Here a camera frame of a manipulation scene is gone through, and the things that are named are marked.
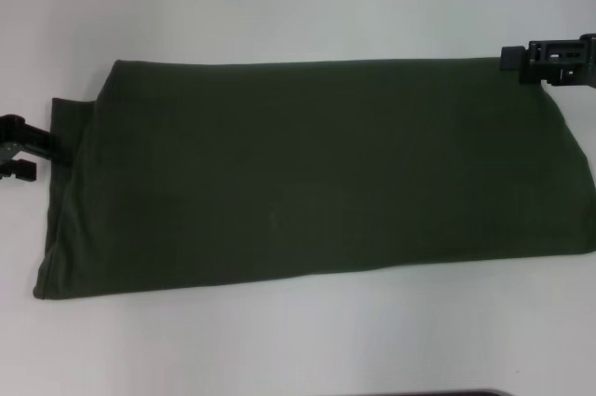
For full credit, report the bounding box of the dark green printed t-shirt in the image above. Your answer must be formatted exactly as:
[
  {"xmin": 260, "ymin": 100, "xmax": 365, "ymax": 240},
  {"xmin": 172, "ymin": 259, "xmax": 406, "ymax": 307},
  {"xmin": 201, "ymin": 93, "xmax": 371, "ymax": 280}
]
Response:
[{"xmin": 31, "ymin": 56, "xmax": 596, "ymax": 300}]

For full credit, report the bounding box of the dark flat object edge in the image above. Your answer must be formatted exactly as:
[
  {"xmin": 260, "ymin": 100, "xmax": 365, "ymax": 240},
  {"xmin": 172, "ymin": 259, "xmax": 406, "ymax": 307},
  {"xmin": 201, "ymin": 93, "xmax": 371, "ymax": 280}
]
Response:
[{"xmin": 358, "ymin": 389, "xmax": 507, "ymax": 396}]

